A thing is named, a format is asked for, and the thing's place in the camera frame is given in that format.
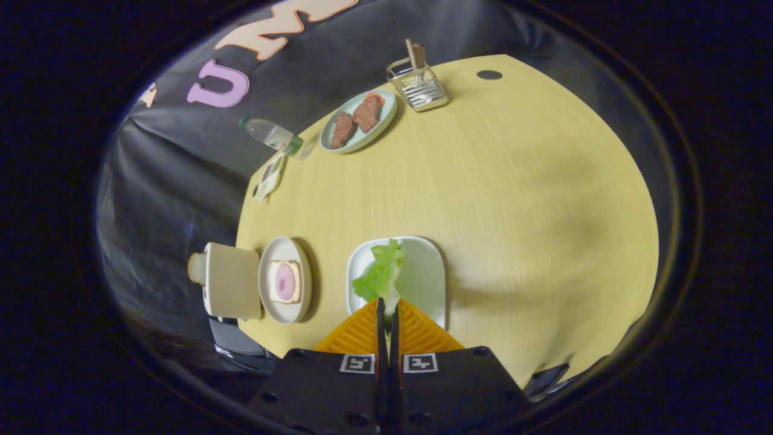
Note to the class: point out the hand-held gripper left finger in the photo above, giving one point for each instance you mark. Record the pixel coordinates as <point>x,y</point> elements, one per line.
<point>326,393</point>

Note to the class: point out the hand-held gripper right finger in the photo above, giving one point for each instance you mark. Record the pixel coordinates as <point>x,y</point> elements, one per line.
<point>453,393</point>

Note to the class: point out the green lettuce leaf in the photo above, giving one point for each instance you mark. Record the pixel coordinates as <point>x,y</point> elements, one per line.
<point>380,272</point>

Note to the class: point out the white bread slice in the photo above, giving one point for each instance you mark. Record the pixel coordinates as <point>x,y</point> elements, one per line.
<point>196,269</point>

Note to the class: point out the bread slice under ham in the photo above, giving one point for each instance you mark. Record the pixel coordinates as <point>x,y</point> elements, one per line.
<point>296,281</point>

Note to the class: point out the white rectangular plate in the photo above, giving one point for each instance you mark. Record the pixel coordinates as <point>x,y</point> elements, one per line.
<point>423,278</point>

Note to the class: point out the pink ham slice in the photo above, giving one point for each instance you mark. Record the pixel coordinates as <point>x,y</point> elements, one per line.
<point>284,281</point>

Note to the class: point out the white toaster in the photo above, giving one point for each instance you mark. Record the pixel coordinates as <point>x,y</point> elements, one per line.
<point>232,281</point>

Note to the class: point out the white round plate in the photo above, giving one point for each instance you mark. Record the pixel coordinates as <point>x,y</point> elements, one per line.
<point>284,251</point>

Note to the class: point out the white divided condiment dish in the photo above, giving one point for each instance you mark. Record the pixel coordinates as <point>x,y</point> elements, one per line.
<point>269,178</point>

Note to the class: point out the dark brown meat piece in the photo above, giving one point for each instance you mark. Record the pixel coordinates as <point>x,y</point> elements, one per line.
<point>343,130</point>

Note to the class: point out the clear green-capped water bottle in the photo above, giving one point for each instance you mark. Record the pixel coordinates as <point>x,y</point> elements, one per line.
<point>272,134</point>

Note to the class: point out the reddish brown meat piece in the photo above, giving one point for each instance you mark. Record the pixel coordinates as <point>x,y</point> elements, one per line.
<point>367,113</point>

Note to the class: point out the light blue round plate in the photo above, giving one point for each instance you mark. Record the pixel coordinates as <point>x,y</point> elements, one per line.
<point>386,109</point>

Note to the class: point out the clear glass utensil holder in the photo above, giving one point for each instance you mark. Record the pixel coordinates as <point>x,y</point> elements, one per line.
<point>423,90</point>

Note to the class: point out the black table grommet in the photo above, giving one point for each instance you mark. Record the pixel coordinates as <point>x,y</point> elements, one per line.
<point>489,75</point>

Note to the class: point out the upright metal utensil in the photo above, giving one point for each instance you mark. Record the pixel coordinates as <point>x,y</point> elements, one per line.
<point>415,57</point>

